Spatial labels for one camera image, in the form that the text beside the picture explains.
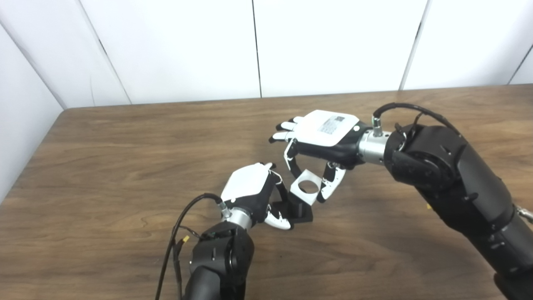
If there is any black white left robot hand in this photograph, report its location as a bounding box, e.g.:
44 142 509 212
220 162 294 231

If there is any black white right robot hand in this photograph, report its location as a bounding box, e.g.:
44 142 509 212
269 110 392 204

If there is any white square piece with hole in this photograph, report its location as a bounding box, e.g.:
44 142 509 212
290 169 323 206

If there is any black peg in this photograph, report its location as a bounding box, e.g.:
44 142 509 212
271 192 314 223

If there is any thin right arm wire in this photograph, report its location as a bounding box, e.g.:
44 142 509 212
394 112 423 144

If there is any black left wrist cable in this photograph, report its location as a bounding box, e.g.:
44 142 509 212
155 193 225 300

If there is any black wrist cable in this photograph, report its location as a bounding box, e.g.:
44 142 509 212
372 102 463 138
155 193 225 300

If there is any thin yellow-tipped left arm wire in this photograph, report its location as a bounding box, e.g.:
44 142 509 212
172 226 204 300

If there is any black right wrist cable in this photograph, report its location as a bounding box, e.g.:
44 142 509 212
372 102 463 138

